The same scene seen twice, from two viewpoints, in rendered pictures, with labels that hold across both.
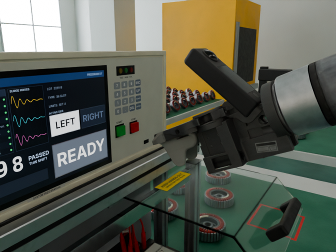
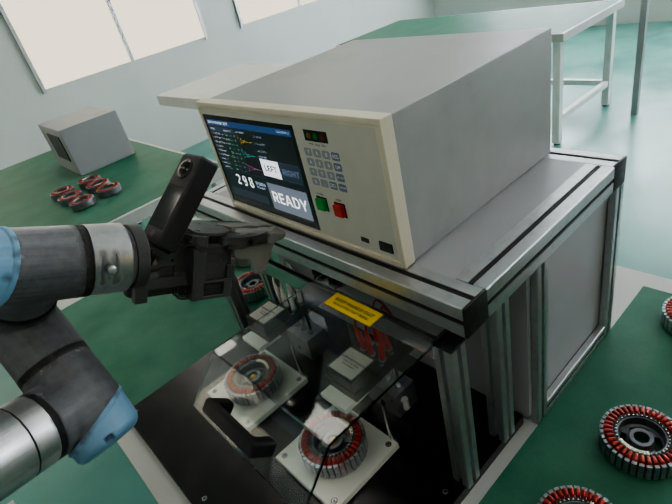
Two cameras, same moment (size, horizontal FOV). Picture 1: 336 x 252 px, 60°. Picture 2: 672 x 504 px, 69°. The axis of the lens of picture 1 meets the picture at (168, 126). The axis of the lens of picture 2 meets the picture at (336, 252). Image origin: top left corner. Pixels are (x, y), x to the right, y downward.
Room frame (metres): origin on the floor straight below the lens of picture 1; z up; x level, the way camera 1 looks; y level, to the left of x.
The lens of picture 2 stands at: (0.73, -0.52, 1.49)
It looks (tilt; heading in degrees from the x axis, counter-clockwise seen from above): 31 degrees down; 111
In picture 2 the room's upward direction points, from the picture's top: 15 degrees counter-clockwise
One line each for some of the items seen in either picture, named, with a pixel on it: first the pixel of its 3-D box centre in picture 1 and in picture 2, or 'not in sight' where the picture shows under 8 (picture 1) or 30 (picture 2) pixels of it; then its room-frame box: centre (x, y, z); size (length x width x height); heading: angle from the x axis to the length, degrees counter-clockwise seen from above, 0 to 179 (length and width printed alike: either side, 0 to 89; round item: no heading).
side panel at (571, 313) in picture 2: not in sight; (571, 302); (0.85, 0.18, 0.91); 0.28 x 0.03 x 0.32; 56
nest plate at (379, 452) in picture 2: not in sight; (336, 452); (0.46, -0.04, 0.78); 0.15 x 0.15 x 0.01; 56
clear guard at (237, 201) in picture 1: (204, 199); (331, 355); (0.52, -0.07, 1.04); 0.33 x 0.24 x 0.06; 56
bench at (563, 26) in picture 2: not in sight; (465, 72); (0.59, 3.89, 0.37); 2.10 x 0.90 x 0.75; 146
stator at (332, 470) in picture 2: not in sight; (333, 442); (0.46, -0.04, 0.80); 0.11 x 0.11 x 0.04
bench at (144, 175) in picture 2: not in sight; (92, 239); (-1.51, 1.51, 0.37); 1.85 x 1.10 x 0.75; 146
